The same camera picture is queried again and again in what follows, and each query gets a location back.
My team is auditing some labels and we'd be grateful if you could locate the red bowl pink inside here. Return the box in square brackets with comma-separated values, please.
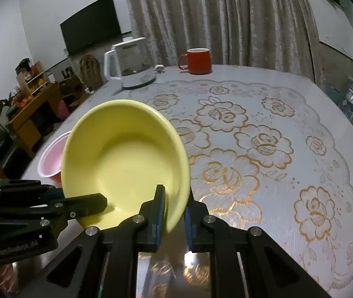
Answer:
[37, 131, 71, 180]

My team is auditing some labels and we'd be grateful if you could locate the yellow plastic bowl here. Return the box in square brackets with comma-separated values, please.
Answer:
[61, 100, 190, 233]

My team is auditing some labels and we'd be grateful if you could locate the left hand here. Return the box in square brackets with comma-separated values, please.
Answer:
[0, 264, 16, 293]

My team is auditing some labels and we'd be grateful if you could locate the gold floral lace tablecloth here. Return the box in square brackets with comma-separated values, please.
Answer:
[129, 80, 353, 291]

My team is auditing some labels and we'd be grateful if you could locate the wooden cabinet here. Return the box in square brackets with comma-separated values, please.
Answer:
[6, 83, 62, 158]

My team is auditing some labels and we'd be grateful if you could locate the pink bin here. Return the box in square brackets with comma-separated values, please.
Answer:
[57, 100, 70, 121]

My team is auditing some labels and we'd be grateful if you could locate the wooden chair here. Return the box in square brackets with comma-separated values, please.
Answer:
[79, 55, 103, 91]

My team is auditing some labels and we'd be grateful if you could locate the small white table object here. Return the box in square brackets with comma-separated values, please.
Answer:
[154, 64, 165, 74]

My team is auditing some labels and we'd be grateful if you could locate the red mug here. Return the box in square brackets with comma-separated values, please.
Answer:
[177, 48, 212, 75]

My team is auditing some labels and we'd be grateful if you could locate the white electric kettle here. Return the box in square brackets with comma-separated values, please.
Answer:
[103, 37, 156, 89]

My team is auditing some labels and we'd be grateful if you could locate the black wall television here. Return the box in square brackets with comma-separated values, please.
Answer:
[60, 0, 122, 56]

